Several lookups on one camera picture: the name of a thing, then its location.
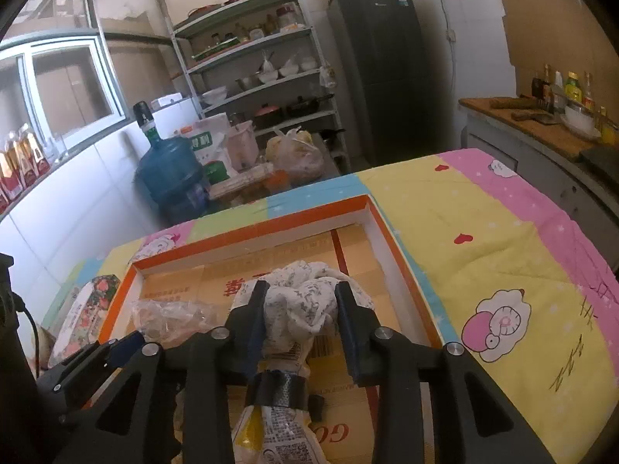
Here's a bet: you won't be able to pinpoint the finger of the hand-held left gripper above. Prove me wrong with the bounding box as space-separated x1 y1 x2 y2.
38 331 146 426

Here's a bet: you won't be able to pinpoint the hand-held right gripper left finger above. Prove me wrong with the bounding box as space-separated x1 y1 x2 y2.
63 280 269 464

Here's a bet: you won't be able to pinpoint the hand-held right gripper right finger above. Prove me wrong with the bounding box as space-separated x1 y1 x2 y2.
333 280 552 464

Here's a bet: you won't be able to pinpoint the white printed soft packet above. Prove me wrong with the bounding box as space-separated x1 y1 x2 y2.
231 260 377 464

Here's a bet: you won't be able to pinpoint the yellow gift box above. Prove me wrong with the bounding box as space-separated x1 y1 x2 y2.
97 193 443 464

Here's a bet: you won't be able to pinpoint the clear plastic bag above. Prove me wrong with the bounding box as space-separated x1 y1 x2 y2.
130 299 234 349

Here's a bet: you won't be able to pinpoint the printed blanket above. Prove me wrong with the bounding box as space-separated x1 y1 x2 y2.
41 147 619 464

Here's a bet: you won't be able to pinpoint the blue water jug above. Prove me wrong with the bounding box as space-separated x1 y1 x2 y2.
135 133 212 225

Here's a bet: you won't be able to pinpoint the plastic bag of vegetables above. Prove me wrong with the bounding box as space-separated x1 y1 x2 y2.
266 128 326 181

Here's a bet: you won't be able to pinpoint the white sack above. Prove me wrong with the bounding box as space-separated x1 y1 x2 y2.
184 113 234 176

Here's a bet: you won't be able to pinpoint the orange drink bottle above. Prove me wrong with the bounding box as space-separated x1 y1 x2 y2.
17 123 52 187
5 130 31 200
0 145 15 210

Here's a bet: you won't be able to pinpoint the red lidded pot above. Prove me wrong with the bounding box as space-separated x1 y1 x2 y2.
254 103 282 129

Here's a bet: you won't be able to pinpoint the black wok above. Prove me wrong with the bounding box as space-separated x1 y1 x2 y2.
287 94 335 118

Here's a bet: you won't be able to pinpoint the black water pump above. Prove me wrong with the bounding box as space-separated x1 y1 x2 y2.
133 101 158 143

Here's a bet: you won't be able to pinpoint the dark grey refrigerator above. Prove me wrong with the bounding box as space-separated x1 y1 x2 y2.
328 0 438 167

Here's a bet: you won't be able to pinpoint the wooden kitchen counter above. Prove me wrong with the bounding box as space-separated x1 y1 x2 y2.
458 97 619 252

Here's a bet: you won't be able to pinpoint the aluminium sliding window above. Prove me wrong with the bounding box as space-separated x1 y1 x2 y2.
0 29 127 155

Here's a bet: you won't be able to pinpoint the green tray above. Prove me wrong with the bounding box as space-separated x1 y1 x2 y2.
191 41 241 60

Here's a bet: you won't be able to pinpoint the black induction cooker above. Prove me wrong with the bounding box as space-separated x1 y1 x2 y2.
580 147 619 176

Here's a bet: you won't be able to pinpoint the metal shelf rack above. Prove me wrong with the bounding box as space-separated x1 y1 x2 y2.
171 0 351 175

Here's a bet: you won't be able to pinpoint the white bowl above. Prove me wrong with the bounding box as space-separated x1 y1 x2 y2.
563 104 599 135

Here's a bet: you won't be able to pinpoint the group of condiment bottles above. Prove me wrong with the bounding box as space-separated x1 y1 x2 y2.
532 64 619 143

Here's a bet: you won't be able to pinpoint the black cable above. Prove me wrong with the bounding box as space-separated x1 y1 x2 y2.
14 292 40 379

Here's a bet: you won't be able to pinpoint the cardboard wall panels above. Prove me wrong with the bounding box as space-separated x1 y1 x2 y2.
498 0 619 100

